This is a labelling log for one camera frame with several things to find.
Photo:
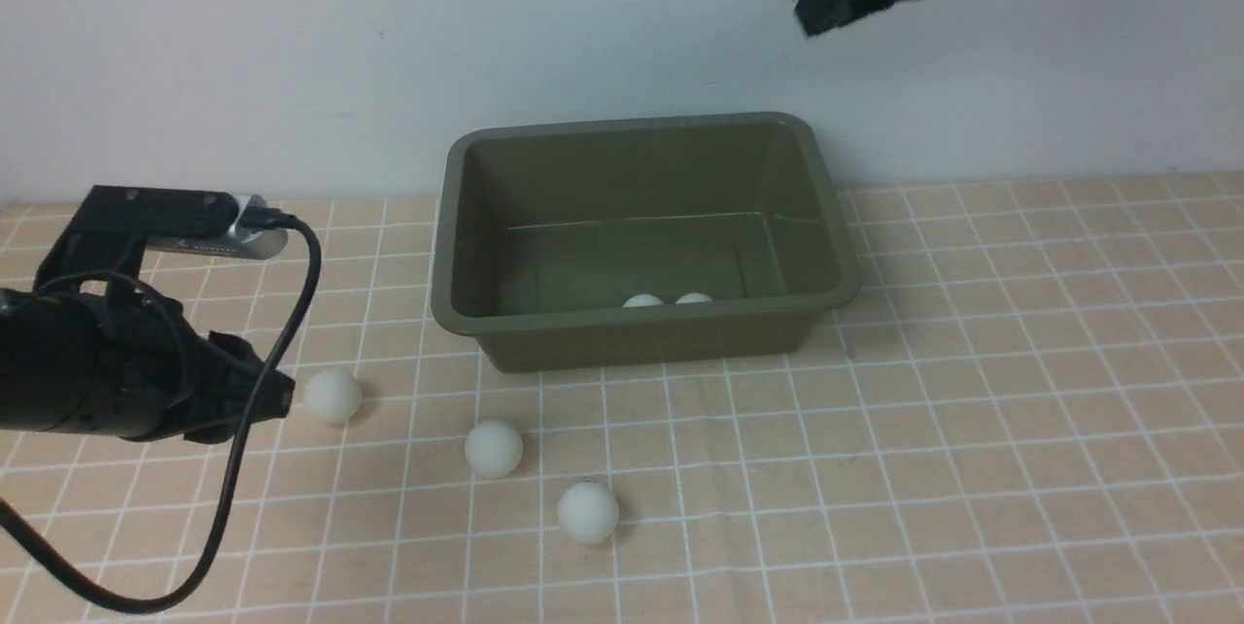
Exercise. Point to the white table-tennis ball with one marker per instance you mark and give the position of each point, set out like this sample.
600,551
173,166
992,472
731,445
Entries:
493,449
333,396
588,513
642,301
693,298

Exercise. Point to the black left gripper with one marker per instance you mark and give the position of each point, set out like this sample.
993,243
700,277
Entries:
74,364

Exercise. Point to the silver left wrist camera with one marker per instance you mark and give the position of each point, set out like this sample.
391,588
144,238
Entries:
239,243

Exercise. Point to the beige checkered tablecloth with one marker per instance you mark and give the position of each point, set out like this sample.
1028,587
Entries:
1031,414

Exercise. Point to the olive green plastic bin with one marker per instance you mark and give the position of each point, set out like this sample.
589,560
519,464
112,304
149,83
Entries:
543,232

